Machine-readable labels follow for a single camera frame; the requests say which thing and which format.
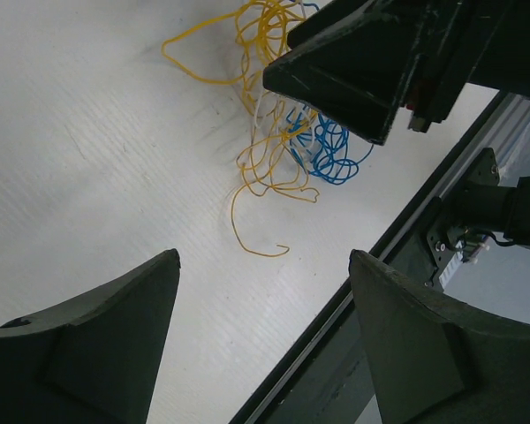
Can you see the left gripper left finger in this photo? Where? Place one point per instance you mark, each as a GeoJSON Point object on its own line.
{"type": "Point", "coordinates": [93, 358]}

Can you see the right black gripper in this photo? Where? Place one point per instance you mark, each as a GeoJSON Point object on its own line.
{"type": "Point", "coordinates": [357, 62]}

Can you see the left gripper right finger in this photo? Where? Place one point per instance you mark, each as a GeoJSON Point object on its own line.
{"type": "Point", "coordinates": [435, 359]}

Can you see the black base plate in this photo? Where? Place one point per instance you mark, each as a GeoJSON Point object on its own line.
{"type": "Point", "coordinates": [328, 375]}

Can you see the right white cable duct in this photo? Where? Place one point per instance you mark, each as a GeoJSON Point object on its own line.
{"type": "Point", "coordinates": [466, 252]}

